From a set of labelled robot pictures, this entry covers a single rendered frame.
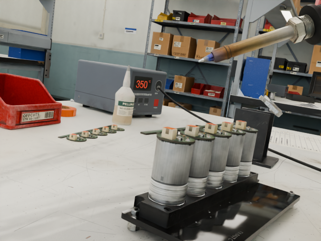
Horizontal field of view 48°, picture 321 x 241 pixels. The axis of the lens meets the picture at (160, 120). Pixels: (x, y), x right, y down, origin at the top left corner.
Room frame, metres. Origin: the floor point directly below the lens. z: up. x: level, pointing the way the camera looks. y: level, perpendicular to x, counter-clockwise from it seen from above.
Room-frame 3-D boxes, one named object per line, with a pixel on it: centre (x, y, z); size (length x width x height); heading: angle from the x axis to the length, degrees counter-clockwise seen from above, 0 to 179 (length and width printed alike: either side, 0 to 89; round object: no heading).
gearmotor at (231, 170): (0.30, -0.06, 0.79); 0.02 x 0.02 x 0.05
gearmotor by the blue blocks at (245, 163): (0.32, -0.08, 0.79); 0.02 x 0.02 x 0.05
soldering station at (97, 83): (0.75, 0.09, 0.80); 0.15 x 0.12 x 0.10; 53
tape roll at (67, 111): (0.62, 0.18, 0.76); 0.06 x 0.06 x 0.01
